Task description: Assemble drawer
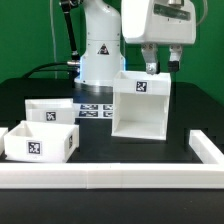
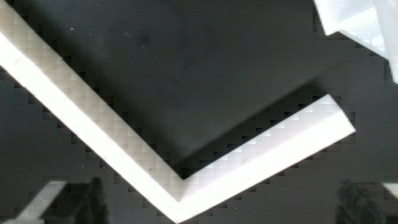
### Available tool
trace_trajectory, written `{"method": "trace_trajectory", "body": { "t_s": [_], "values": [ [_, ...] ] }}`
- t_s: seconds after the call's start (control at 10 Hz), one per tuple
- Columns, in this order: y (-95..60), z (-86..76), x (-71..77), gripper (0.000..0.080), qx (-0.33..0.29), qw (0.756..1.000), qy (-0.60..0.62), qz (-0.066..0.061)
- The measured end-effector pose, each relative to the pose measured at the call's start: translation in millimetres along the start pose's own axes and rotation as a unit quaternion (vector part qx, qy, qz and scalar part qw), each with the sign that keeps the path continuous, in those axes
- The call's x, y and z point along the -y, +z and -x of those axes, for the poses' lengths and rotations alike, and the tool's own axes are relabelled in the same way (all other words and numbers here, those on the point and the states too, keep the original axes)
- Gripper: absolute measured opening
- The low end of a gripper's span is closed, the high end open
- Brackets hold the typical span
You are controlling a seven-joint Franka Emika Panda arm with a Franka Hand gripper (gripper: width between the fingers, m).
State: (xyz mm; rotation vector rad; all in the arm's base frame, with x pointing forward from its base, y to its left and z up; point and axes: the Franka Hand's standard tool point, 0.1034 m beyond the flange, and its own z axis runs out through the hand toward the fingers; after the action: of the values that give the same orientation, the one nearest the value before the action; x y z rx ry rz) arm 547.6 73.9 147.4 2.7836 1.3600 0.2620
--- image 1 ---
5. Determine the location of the white rear drawer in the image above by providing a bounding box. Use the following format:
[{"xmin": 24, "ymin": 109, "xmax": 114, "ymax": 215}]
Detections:
[{"xmin": 25, "ymin": 98, "xmax": 75, "ymax": 124}]

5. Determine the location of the white block at left edge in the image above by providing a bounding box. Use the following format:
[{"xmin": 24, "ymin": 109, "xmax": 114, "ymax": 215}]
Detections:
[{"xmin": 0, "ymin": 127, "xmax": 8, "ymax": 156}]

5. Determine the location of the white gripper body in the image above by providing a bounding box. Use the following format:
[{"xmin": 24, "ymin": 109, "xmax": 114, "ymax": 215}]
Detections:
[{"xmin": 121, "ymin": 0, "xmax": 196, "ymax": 45}]

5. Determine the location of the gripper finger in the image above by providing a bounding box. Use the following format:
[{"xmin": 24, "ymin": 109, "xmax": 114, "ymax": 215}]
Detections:
[
  {"xmin": 141, "ymin": 43, "xmax": 159, "ymax": 75},
  {"xmin": 168, "ymin": 45, "xmax": 183, "ymax": 72}
]

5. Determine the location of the marker tag sheet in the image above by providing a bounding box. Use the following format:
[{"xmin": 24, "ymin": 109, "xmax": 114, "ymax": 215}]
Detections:
[{"xmin": 74, "ymin": 103, "xmax": 113, "ymax": 119}]

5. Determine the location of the white drawer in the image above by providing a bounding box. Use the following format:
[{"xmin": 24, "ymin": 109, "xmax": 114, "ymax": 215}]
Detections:
[
  {"xmin": 4, "ymin": 121, "xmax": 79, "ymax": 163},
  {"xmin": 25, "ymin": 98, "xmax": 75, "ymax": 124}
]

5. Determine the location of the white L-shaped fence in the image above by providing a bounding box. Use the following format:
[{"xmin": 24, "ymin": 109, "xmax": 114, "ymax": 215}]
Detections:
[{"xmin": 0, "ymin": 130, "xmax": 224, "ymax": 189}]

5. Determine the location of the white front drawer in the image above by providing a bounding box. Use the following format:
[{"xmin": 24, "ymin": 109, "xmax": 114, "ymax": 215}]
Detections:
[{"xmin": 4, "ymin": 121, "xmax": 79, "ymax": 163}]

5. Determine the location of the thin grey cable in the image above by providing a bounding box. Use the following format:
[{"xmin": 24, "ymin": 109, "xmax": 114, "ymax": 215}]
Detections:
[{"xmin": 49, "ymin": 0, "xmax": 58, "ymax": 80}]

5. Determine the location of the white drawer cabinet box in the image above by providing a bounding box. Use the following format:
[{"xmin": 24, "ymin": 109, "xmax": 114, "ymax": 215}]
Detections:
[{"xmin": 112, "ymin": 71, "xmax": 171, "ymax": 140}]

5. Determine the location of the black cable hose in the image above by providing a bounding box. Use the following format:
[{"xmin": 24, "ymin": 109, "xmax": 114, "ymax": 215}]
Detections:
[{"xmin": 21, "ymin": 0, "xmax": 83, "ymax": 80}]

